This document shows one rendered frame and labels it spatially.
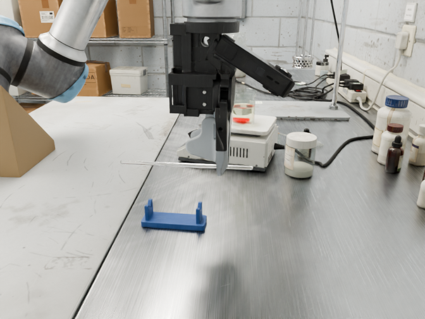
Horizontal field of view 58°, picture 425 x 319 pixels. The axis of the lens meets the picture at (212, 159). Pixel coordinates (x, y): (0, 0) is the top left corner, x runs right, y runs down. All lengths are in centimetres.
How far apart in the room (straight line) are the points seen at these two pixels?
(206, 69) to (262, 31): 276
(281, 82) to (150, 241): 29
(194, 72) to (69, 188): 37
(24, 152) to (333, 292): 64
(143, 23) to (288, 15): 112
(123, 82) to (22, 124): 229
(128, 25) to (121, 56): 48
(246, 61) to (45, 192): 46
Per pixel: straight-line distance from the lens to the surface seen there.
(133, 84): 309
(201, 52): 51
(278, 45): 329
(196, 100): 51
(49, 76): 99
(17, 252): 62
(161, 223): 61
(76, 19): 97
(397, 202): 75
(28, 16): 322
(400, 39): 130
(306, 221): 64
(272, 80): 51
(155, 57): 335
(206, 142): 53
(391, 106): 94
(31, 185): 82
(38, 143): 92
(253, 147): 78
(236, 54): 50
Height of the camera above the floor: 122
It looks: 22 degrees down
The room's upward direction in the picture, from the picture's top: straight up
